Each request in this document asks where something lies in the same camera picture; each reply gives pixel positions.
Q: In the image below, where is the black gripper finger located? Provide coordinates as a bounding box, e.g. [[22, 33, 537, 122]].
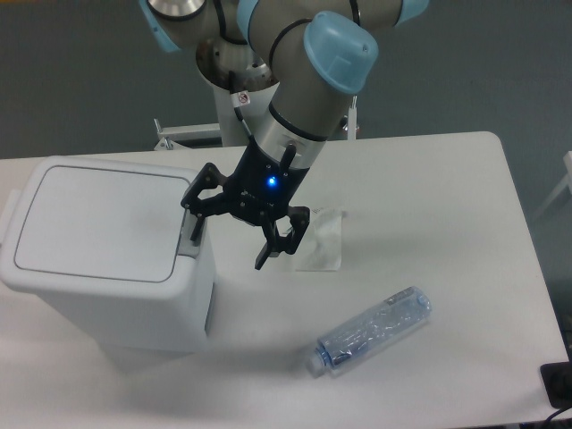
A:
[[255, 206, 310, 270], [180, 163, 233, 245]]

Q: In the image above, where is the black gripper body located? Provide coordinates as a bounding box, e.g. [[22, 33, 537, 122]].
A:
[[223, 141, 307, 226]]

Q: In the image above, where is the white plastic trash can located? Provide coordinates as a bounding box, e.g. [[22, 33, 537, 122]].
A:
[[1, 156, 215, 353]]

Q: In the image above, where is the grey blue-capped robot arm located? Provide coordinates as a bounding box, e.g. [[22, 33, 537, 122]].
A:
[[140, 1, 427, 268]]

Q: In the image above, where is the clear plastic water bottle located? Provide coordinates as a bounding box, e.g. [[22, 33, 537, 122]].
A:
[[306, 286, 432, 377]]

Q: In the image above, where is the white furniture leg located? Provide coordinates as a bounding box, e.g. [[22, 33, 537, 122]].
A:
[[534, 151, 571, 218]]

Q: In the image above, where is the black device at edge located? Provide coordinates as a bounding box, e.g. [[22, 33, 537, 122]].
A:
[[540, 362, 571, 408]]

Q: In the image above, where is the black pedestal cable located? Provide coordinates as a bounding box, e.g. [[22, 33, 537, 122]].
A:
[[227, 70, 260, 147]]

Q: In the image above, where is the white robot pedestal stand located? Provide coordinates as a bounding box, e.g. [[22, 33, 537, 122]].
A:
[[153, 35, 361, 151]]

